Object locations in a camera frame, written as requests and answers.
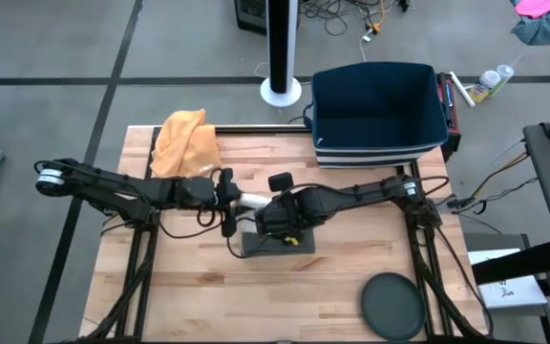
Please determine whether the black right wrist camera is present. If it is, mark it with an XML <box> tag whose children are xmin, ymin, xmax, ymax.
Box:
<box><xmin>279</xmin><ymin>232</ymin><xmax>305</xmax><ymax>247</ymax></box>

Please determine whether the black cable tangle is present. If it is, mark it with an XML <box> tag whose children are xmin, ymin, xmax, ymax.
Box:
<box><xmin>298</xmin><ymin>0</ymin><xmax>413</xmax><ymax>38</ymax></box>

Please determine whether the grey kitchen towel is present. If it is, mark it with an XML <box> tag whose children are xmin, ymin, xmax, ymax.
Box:
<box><xmin>240</xmin><ymin>227</ymin><xmax>317</xmax><ymax>258</ymax></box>

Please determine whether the white towel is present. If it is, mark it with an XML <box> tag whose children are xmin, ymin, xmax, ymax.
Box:
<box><xmin>239</xmin><ymin>191</ymin><xmax>274</xmax><ymax>235</ymax></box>

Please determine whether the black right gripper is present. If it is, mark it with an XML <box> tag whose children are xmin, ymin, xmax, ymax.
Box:
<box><xmin>255</xmin><ymin>171</ymin><xmax>324</xmax><ymax>238</ymax></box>

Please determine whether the yellow label bottle white cap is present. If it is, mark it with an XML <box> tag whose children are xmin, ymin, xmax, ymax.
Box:
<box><xmin>468</xmin><ymin>70</ymin><xmax>501</xmax><ymax>104</ymax></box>

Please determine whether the navy white striped fabric bin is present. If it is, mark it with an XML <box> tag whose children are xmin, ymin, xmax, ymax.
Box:
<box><xmin>303</xmin><ymin>60</ymin><xmax>450</xmax><ymax>169</ymax></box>

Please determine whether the orange towel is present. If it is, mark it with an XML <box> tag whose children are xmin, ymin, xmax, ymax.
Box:
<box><xmin>149</xmin><ymin>108</ymin><xmax>222</xmax><ymax>179</ymax></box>

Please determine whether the red black tool case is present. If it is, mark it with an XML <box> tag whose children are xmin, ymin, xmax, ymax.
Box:
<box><xmin>434</xmin><ymin>71</ymin><xmax>461</xmax><ymax>161</ymax></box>

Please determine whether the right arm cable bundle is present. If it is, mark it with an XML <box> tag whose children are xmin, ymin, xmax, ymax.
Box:
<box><xmin>446</xmin><ymin>138</ymin><xmax>539</xmax><ymax>216</ymax></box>

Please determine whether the white tube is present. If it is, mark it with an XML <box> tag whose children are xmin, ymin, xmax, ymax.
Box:
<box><xmin>448</xmin><ymin>71</ymin><xmax>476</xmax><ymax>109</ymax></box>

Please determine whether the silver black tower fan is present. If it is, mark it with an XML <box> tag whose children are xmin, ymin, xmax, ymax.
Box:
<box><xmin>259</xmin><ymin>0</ymin><xmax>303</xmax><ymax>109</ymax></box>

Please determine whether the white paper box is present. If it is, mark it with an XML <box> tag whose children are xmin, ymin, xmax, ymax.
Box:
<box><xmin>467</xmin><ymin>247</ymin><xmax>549</xmax><ymax>311</ymax></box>

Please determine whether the orange cable plug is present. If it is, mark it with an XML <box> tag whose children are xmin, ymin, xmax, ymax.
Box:
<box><xmin>364</xmin><ymin>11</ymin><xmax>387</xmax><ymax>35</ymax></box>

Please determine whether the black diagonal bar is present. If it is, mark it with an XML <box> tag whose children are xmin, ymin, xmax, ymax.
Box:
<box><xmin>470</xmin><ymin>238</ymin><xmax>550</xmax><ymax>287</ymax></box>

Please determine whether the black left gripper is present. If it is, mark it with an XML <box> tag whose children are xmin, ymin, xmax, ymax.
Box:
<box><xmin>213</xmin><ymin>166</ymin><xmax>250</xmax><ymax>211</ymax></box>

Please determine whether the dark green round plate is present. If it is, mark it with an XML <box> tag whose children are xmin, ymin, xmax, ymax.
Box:
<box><xmin>359</xmin><ymin>271</ymin><xmax>427</xmax><ymax>342</ymax></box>

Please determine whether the green bottle white cap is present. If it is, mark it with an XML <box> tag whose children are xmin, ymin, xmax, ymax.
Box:
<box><xmin>492</xmin><ymin>64</ymin><xmax>515</xmax><ymax>97</ymax></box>

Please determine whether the white power cable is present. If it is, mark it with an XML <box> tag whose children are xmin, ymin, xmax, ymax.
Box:
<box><xmin>358</xmin><ymin>28</ymin><xmax>376</xmax><ymax>63</ymax></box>

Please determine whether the black left camera cable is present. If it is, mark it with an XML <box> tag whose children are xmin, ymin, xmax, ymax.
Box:
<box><xmin>159</xmin><ymin>209</ymin><xmax>257</xmax><ymax>260</ymax></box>

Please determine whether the pink cloth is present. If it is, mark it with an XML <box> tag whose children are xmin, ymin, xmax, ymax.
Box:
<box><xmin>515</xmin><ymin>0</ymin><xmax>550</xmax><ymax>19</ymax></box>

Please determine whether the black aluminium crossbar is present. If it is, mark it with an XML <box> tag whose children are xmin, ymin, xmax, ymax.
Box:
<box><xmin>153</xmin><ymin>123</ymin><xmax>312</xmax><ymax>136</ymax></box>

